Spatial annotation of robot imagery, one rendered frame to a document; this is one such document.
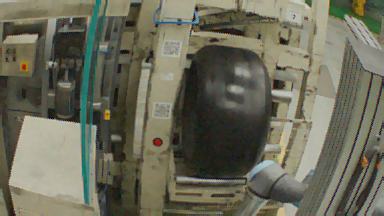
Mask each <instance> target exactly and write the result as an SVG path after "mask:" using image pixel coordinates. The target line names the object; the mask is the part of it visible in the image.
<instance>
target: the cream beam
mask: <svg viewBox="0 0 384 216"><path fill-rule="evenodd" d="M195 7H206V8H213V9H220V10H227V11H231V12H236V13H242V14H249V15H254V16H256V17H263V18H268V19H270V20H276V21H280V22H283V23H288V24H292V25H294V26H300V27H303V26H304V25H303V23H304V16H305V15H304V14H305V7H306V6H305V5H304V4H303V3H302V1H300V0H196V1H195ZM287 7H288V8H292V9H296V10H298V11H301V12H302V14H301V21H300V22H301V24H299V23H297V22H292V21H288V20H286V15H287Z"/></svg>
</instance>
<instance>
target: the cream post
mask: <svg viewBox="0 0 384 216"><path fill-rule="evenodd" d="M195 1H196V0H163V3H162V8H161V14H160V20H159V22H160V21H177V18H181V20H182V21H192V19H193V15H194V10H195ZM190 29H191V24H181V25H177V24H169V23H164V24H159V26H158V28H157V32H156V39H155V45H154V51H155V52H153V53H154V60H153V59H152V60H151V61H152V63H153V65H152V66H153V67H152V69H150V74H149V81H148V88H147V96H146V103H145V109H146V114H144V118H143V133H142V140H141V149H142V157H140V168H139V173H140V175H139V181H138V182H139V187H138V192H139V193H138V204H137V206H138V210H137V214H138V216H163V214H162V212H163V207H164V199H165V193H166V192H165V189H166V184H167V169H168V164H169V163H170V157H171V154H170V151H171V146H172V140H173V134H174V128H175V121H176V116H177V110H178V103H179V98H180V91H181V85H182V80H183V70H184V62H185V56H186V51H187V45H188V40H189V35H190ZM164 40H168V41H176V40H177V41H182V45H181V51H180V57H171V56H162V50H163V43H164ZM161 72H163V73H172V74H173V80H172V81H171V80H161ZM154 102H163V103H172V106H171V113H170V118H169V119H167V118H156V117H152V112H153V105H154ZM156 139H159V140H160V141H161V145H156V144H155V140H156Z"/></svg>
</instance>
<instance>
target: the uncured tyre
mask: <svg viewBox="0 0 384 216"><path fill-rule="evenodd" d="M271 112H272V89H271V82H270V77H269V73H268V69H267V66H266V64H265V63H264V62H263V60H262V59H261V58H260V56H259V55H258V54H257V53H255V52H253V51H251V50H249V49H242V48H237V47H233V46H225V45H216V44H211V45H204V46H203V47H202V48H201V49H199V50H198V51H196V52H195V54H194V56H193V58H192V61H191V64H190V67H189V72H188V76H187V80H186V85H185V92H184V98H183V108H182V142H183V157H184V162H185V165H186V167H187V168H188V170H189V171H191V172H192V173H193V174H194V175H196V176H201V177H211V178H222V177H224V178H238V177H242V176H245V175H247V174H249V173H250V172H251V171H252V170H253V169H254V167H255V166H257V165H258V163H259V161H260V159H261V157H262V155H263V152H264V150H265V146H266V143H267V139H268V135H269V129H270V122H271Z"/></svg>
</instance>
